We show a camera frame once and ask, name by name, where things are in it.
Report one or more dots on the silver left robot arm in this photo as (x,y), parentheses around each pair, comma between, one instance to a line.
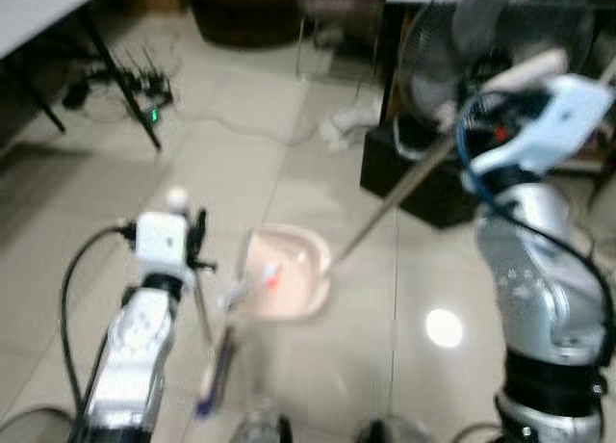
(135,347)

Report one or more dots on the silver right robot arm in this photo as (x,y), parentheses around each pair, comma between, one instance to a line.
(539,279)

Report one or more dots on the black floor fan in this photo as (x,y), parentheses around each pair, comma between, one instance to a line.
(462,29)

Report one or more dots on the white cylindrical tube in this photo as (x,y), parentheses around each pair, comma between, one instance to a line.
(525,69)

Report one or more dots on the black low cabinet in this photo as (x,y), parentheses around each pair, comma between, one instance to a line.
(414,178)

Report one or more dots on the crumpled white cloth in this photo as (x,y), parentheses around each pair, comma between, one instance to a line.
(348,125)

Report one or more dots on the black router with antennas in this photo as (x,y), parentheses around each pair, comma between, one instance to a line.
(140,87)

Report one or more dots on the robot left leg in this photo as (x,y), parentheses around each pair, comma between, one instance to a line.
(262,426)

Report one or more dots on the dark brown basket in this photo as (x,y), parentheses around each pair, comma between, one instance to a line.
(241,14)

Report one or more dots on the white table with black legs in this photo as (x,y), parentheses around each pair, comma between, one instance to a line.
(48,14)

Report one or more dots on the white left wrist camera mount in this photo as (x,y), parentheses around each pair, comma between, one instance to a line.
(160,241)

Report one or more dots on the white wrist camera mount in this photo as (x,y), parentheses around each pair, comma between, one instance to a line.
(563,120)
(160,241)

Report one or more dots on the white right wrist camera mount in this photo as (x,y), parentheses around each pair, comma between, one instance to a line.
(563,120)

